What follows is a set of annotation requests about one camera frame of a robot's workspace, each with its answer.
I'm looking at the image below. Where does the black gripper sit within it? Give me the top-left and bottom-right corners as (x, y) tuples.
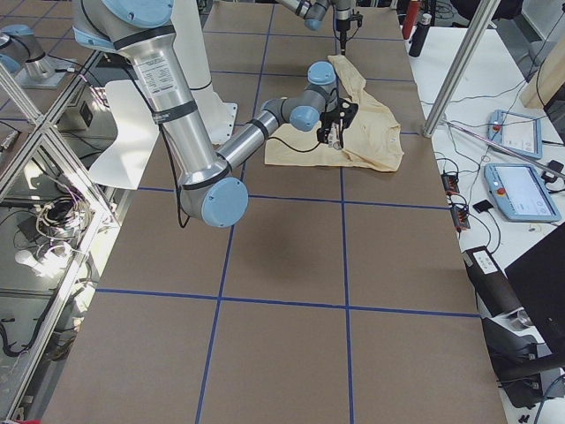
(318, 115), (347, 148)
(335, 19), (350, 55)

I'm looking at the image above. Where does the cream long-sleeve printed shirt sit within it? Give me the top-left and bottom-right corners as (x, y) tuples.
(264, 55), (403, 172)

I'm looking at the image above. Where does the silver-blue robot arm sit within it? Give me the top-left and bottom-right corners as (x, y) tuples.
(277, 0), (363, 56)
(72, 1), (350, 228)

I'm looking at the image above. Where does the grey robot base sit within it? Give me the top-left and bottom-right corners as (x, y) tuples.
(1, 24), (76, 89)

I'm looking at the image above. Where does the red bottle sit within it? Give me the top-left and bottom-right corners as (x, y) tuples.
(402, 0), (421, 40)

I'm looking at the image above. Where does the black bottle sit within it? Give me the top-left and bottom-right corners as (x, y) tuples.
(409, 13), (433, 57)

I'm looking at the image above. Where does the orange terminal block far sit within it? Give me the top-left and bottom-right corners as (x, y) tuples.
(441, 172), (460, 195)

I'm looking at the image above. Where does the orange terminal block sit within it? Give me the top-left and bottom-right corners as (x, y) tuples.
(441, 172), (460, 195)
(450, 203), (471, 232)

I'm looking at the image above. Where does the orange terminal block near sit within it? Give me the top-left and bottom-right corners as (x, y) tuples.
(450, 203), (471, 232)

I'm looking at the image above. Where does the small black square pad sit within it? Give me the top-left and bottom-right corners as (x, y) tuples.
(472, 200), (493, 214)

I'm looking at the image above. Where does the far blue teach pendant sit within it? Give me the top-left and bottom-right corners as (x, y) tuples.
(487, 110), (543, 159)

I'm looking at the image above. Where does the blue teach pendant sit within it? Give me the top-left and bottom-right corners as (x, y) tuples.
(487, 110), (543, 159)
(484, 163), (561, 223)

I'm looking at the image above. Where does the near blue teach pendant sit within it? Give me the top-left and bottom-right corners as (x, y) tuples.
(484, 163), (561, 223)

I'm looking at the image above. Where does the black cylinder with label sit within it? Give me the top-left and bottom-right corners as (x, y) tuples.
(462, 246), (522, 316)

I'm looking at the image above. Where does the black monitor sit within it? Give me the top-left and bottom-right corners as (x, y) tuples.
(505, 225), (564, 353)

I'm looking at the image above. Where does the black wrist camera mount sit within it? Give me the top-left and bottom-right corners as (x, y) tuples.
(320, 97), (358, 130)
(350, 12), (363, 27)

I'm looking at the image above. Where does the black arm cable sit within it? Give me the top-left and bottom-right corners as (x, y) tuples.
(264, 127), (328, 155)

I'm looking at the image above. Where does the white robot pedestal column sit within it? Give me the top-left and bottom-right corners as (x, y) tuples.
(171, 0), (237, 145)

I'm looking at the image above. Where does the aluminium frame post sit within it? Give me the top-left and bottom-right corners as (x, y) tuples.
(423, 0), (501, 138)

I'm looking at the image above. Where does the aluminium frame rail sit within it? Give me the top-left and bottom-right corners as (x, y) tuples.
(0, 260), (85, 420)

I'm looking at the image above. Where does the bundle of white cables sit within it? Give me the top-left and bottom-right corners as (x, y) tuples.
(34, 193), (96, 235)

